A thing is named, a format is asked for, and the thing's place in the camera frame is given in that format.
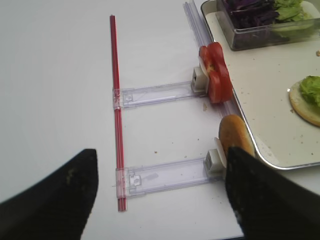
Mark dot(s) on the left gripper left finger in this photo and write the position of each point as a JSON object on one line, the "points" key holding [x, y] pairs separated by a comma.
{"points": [[56, 208]]}

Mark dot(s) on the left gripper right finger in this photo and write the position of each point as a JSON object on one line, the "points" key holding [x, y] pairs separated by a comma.
{"points": [[267, 205]]}

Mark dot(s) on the green lettuce leaf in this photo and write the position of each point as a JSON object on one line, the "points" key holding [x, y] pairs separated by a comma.
{"points": [[310, 89]]}

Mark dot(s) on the front tomato slice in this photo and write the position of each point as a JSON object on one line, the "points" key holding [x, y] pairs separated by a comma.
{"points": [[220, 88]]}

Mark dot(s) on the tomato slice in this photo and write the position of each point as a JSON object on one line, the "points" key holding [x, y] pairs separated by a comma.
{"points": [[220, 88], [212, 56]]}

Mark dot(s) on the white pusher block tomato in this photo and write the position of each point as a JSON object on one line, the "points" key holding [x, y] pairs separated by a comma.
{"points": [[200, 81]]}

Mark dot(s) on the rear tomato slice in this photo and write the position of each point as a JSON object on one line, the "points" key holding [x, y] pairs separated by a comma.
{"points": [[212, 56]]}

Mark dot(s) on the lettuce remaining in box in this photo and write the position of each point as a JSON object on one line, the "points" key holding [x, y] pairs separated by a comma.
{"points": [[292, 11]]}

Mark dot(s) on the white pusher block bun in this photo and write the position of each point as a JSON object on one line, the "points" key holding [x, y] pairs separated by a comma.
{"points": [[215, 165]]}

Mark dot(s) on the left clear pusher track lower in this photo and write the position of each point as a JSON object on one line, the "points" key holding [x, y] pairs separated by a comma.
{"points": [[141, 180]]}

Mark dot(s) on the clear pusher track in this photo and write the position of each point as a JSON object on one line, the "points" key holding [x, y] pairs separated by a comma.
{"points": [[141, 180], [142, 96]]}

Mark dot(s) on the upright bun half left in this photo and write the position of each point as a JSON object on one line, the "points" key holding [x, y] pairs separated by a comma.
{"points": [[234, 133]]}

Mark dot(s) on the bottom bun half on tray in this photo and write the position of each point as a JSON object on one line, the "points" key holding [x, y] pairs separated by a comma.
{"points": [[308, 111]]}

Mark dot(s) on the silver metal tray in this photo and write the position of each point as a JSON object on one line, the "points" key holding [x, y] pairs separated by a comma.
{"points": [[262, 79]]}

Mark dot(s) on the left clear pusher track upper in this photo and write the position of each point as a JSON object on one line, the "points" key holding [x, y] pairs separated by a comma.
{"points": [[142, 96]]}

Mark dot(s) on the clear plastic salad box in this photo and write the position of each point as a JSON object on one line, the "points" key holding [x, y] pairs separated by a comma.
{"points": [[263, 36]]}

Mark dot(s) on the shredded purple cabbage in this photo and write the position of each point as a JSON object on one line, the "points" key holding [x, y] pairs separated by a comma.
{"points": [[245, 14]]}

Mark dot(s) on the left red rail strip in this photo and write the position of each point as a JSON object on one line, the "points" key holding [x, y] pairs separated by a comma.
{"points": [[117, 112]]}

